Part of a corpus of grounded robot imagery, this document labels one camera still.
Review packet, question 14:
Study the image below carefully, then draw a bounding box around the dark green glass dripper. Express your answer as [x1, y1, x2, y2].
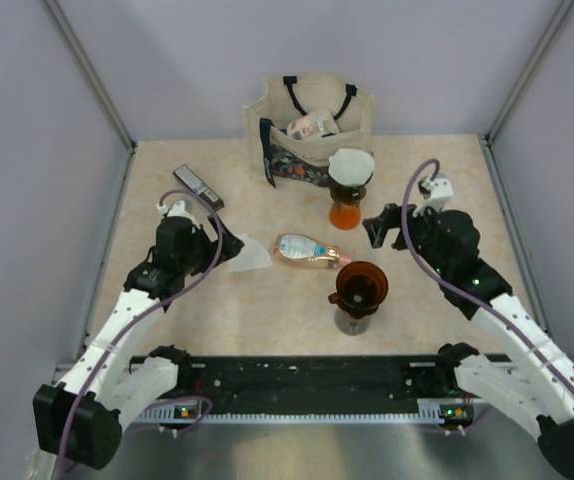
[328, 175, 373, 205]

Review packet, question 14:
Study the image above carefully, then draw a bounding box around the black rectangular box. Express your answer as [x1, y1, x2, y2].
[172, 164, 225, 212]

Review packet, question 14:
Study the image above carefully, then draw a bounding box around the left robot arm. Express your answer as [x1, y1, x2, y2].
[32, 213, 244, 470]

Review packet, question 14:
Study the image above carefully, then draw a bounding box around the pink pouch in bag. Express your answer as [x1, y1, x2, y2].
[286, 109, 340, 140]

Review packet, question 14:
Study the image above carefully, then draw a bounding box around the pink liquid soap bottle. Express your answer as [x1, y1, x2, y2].
[273, 233, 352, 269]

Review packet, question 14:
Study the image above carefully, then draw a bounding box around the beige canvas tote bag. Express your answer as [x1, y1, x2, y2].
[244, 73, 375, 187]

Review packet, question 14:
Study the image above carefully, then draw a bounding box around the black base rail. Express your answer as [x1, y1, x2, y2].
[162, 355, 464, 416]

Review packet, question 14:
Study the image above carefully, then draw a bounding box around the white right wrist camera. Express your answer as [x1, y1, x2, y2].
[412, 173, 454, 217]

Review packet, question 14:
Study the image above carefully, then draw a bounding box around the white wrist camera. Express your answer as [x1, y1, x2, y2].
[156, 200, 196, 222]
[412, 173, 454, 217]

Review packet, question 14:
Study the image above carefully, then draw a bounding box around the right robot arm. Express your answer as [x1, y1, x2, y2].
[362, 204, 574, 479]

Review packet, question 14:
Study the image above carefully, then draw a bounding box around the dark glass beaker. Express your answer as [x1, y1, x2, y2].
[334, 309, 371, 336]

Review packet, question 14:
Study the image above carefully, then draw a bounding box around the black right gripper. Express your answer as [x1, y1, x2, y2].
[361, 198, 448, 276]

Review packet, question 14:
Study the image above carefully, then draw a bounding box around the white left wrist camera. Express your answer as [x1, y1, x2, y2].
[156, 200, 196, 222]

